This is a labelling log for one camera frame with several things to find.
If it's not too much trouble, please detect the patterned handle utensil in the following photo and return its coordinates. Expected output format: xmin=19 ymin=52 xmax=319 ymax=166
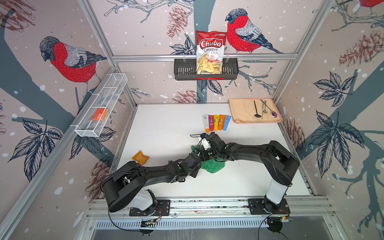
xmin=262 ymin=103 xmax=267 ymax=120

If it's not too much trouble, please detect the blue toothpaste tube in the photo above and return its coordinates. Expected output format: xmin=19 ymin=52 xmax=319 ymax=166
xmin=222 ymin=115 xmax=232 ymax=131

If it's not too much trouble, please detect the orange snack packet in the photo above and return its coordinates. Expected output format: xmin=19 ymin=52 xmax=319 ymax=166
xmin=132 ymin=151 xmax=150 ymax=166

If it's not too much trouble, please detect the orange packet in shelf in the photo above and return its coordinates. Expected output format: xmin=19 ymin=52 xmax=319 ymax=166
xmin=92 ymin=108 xmax=109 ymax=122

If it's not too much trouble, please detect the black spoon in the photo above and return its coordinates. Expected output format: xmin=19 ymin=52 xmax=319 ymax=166
xmin=254 ymin=101 xmax=262 ymax=119

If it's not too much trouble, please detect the green cleaning cloth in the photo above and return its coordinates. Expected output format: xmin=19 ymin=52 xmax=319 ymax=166
xmin=191 ymin=146 xmax=225 ymax=174

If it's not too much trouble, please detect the black wire wall basket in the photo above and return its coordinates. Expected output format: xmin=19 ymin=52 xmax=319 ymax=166
xmin=174 ymin=59 xmax=239 ymax=81

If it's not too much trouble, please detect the Chuba cassava chips bag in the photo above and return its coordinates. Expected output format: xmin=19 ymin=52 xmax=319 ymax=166
xmin=196 ymin=31 xmax=227 ymax=75

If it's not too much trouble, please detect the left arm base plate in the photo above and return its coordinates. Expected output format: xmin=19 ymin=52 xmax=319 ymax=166
xmin=129 ymin=200 xmax=171 ymax=217

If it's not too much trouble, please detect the white toothpaste tube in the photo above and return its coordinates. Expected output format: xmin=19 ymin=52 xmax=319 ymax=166
xmin=203 ymin=114 xmax=210 ymax=133

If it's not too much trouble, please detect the iridescent purple spoon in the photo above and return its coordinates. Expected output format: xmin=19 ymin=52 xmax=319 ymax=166
xmin=261 ymin=100 xmax=278 ymax=118

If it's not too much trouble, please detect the red pink toothpaste tube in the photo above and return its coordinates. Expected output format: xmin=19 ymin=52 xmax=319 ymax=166
xmin=209 ymin=115 xmax=215 ymax=132

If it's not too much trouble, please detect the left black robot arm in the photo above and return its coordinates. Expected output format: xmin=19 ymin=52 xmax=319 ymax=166
xmin=101 ymin=153 xmax=202 ymax=213

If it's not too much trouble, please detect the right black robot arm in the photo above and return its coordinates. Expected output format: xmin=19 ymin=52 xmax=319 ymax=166
xmin=200 ymin=132 xmax=300 ymax=213

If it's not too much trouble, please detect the white wire wall shelf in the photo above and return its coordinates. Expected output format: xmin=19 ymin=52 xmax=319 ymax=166
xmin=75 ymin=73 xmax=128 ymax=138

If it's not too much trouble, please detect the pink tray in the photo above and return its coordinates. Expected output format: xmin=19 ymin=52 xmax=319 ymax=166
xmin=228 ymin=97 xmax=284 ymax=124

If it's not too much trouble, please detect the yellow toothpaste tube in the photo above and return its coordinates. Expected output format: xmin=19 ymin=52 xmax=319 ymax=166
xmin=214 ymin=115 xmax=220 ymax=131

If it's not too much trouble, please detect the orange toothpaste tube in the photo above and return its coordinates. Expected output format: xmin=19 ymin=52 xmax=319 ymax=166
xmin=218 ymin=115 xmax=226 ymax=131

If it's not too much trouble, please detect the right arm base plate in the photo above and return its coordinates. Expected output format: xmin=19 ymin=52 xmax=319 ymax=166
xmin=248 ymin=198 xmax=291 ymax=215

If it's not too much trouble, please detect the beige folded cloth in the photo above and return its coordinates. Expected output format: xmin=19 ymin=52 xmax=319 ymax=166
xmin=229 ymin=98 xmax=282 ymax=123

